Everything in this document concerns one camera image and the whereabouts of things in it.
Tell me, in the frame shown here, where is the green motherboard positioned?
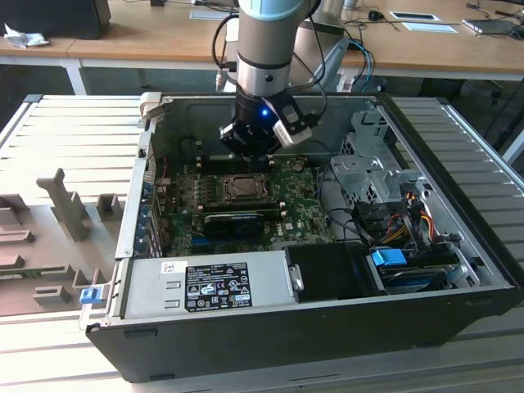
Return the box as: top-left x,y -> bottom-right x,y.
157,155 -> 339,255

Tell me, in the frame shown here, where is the crumpled white paper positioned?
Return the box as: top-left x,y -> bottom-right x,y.
2,22 -> 50,49

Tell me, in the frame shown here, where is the large black box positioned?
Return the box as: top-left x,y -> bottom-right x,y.
0,0 -> 112,41

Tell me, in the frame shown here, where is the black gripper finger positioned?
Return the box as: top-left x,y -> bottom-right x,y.
260,142 -> 288,173
219,122 -> 263,173

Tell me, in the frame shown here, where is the light blue cable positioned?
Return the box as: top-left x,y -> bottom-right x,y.
350,38 -> 376,93

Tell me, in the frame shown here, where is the beige case latch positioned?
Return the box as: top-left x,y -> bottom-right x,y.
138,92 -> 165,122

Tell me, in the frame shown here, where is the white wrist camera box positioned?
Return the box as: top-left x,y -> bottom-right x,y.
273,106 -> 314,148

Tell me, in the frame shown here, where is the brown parts rack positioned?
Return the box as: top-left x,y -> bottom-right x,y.
0,167 -> 128,317

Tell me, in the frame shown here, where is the green RAM stick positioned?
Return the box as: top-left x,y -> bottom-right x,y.
0,268 -> 67,280

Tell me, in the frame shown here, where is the wooden desk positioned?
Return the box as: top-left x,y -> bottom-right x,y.
0,0 -> 524,82

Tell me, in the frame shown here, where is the yellow orange wire bundle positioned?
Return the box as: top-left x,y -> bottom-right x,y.
384,210 -> 436,246

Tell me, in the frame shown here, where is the grey laptop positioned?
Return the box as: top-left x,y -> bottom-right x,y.
461,16 -> 523,37

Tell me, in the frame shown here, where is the silver power supply unit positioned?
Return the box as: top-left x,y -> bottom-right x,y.
122,251 -> 296,320

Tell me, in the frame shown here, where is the blue disk carrier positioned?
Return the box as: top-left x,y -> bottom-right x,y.
370,246 -> 459,295

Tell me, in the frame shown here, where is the black graphics card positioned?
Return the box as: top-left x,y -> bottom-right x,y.
203,212 -> 265,241

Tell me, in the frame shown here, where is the black open PC case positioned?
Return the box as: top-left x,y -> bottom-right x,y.
77,92 -> 524,384

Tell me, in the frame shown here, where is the metal socket cover frame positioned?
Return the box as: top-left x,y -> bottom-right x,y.
221,174 -> 274,202

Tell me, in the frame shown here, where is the silver metal drive cage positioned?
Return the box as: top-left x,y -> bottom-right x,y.
330,108 -> 435,206

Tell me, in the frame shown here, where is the black RAM slot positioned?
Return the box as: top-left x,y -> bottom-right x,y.
201,199 -> 287,219
196,153 -> 275,173

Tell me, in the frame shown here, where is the black CPU socket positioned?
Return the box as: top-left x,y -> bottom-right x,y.
219,172 -> 275,205

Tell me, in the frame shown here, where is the black camera cable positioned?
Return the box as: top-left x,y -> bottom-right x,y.
210,14 -> 328,124

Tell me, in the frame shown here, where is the silver CPU plate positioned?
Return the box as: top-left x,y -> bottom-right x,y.
233,178 -> 263,196

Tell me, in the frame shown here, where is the black power supply label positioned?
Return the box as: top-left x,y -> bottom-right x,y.
184,261 -> 253,309

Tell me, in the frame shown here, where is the small blue case clip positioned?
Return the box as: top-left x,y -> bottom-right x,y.
80,287 -> 103,306

